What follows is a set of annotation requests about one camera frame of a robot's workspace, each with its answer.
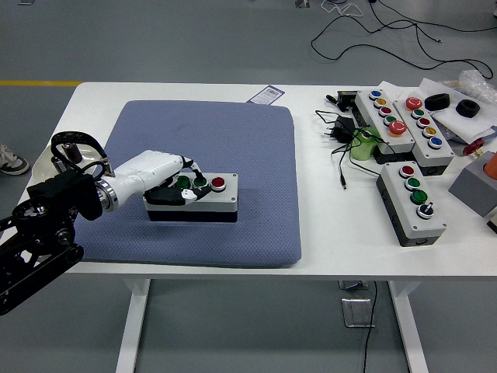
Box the black adapter cord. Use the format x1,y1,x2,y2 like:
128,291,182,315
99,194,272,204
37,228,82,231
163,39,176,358
314,110,384,191

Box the light green plastic block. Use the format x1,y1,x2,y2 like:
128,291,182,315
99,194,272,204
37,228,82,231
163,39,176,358
350,130,384,162

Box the white left table leg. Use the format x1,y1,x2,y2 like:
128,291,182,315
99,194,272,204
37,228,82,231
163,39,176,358
115,278,151,373

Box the black cable on floor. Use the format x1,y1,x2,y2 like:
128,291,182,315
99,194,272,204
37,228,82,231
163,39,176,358
310,0,497,81

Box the white table leg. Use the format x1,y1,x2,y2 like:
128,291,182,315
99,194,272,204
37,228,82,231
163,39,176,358
388,280,430,373
115,278,151,373

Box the clear bubble wrap bag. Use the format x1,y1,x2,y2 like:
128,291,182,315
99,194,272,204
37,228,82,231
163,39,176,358
442,69,497,105

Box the five-button box lying flat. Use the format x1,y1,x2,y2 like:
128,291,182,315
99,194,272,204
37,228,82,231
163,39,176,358
392,95,456,176

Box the grey four-control button box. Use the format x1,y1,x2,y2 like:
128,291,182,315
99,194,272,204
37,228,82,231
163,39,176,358
143,172,239,224
375,161,447,248

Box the black foam ring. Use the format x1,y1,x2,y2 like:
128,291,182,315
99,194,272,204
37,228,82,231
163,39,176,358
455,99,482,118
424,92,452,112

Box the red valve handwheel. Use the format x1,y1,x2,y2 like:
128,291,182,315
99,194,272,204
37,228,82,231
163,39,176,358
461,139,486,157

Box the grey square block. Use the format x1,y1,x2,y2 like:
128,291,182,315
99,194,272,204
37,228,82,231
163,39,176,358
448,149,497,218

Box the black cable under table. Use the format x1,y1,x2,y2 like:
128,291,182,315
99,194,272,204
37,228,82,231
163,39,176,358
363,280,378,373

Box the small white paper sheet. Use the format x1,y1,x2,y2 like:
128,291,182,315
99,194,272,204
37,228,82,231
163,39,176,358
376,80,415,103

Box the white cable on floor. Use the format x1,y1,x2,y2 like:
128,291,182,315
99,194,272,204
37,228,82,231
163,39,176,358
321,0,364,17

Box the blue-grey cushion mat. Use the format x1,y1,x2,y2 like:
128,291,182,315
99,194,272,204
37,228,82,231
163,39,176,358
66,99,303,269

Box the five-button box tilted on base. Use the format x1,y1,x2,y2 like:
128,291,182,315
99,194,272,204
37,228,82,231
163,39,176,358
350,89,417,164

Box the white right table leg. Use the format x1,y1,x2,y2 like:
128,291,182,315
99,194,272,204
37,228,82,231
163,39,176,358
388,280,430,373

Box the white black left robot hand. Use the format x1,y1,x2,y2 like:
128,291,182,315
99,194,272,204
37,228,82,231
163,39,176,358
112,149,213,207

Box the white shallow dish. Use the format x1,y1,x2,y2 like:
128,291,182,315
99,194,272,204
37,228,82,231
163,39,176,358
32,138,103,180

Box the black power adapter plug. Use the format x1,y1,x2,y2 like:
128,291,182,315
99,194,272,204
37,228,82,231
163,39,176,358
321,115,356,144

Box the orange cylinder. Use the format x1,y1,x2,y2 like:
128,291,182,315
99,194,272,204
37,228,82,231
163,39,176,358
482,151,497,180

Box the metal floor plate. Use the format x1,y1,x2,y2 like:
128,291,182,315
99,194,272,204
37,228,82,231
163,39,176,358
340,297,377,329

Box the large white paper sheet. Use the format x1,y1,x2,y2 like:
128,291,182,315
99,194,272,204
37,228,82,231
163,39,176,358
420,77,497,145

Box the purple barcode label card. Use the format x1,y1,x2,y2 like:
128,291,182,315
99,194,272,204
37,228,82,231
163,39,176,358
246,85,285,106

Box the person's shoe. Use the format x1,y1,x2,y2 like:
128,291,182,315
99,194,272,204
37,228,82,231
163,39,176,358
0,144,31,176

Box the small black electronic device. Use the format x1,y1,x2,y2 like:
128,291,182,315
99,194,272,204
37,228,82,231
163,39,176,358
325,90,360,112

